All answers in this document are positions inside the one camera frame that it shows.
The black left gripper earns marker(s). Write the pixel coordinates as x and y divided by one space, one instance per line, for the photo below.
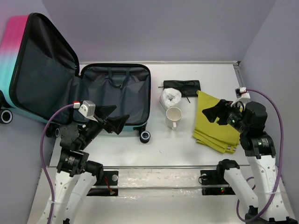
117 122

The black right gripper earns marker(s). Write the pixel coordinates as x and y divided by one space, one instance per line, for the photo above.
220 110

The yellow-green towel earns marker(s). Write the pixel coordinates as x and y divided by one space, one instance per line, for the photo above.
223 139

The black cloth pouch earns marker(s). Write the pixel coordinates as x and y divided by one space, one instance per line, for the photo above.
187 88

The white ceramic mug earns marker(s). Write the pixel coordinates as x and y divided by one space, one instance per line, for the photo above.
173 117

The white plastic bag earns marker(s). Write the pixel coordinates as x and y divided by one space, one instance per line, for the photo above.
170 97

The pink and teal kids suitcase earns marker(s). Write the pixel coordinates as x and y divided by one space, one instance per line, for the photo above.
40 73

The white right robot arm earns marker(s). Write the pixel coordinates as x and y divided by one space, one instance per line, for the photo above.
264 203

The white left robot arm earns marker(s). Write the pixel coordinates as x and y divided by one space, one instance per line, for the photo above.
76 174

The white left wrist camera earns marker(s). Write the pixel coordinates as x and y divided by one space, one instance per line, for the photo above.
85 108

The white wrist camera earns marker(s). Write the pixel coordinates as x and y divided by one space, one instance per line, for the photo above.
85 108
243 97

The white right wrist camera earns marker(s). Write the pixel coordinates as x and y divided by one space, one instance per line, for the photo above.
243 97

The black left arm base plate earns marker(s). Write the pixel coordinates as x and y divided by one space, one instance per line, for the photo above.
107 186

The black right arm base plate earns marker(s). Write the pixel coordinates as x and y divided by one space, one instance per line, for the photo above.
213 185

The silver aluminium rail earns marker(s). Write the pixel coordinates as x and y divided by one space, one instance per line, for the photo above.
161 167

